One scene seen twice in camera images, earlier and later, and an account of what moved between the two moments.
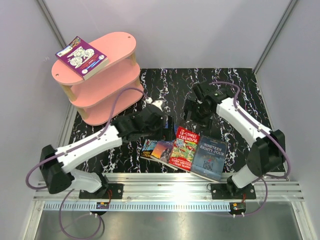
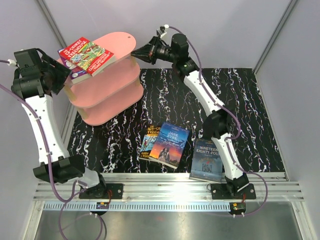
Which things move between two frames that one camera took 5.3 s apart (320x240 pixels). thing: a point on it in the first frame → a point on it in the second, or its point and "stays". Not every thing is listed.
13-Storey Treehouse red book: [186, 142] → [89, 56]
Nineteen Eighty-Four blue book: [209, 158] stays
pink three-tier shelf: [92, 95] stays
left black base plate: [114, 191] stays
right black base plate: [221, 191] stays
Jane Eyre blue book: [152, 123] → [169, 145]
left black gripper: [157, 138] → [62, 72]
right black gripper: [190, 106] → [147, 53]
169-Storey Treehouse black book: [148, 147] stays
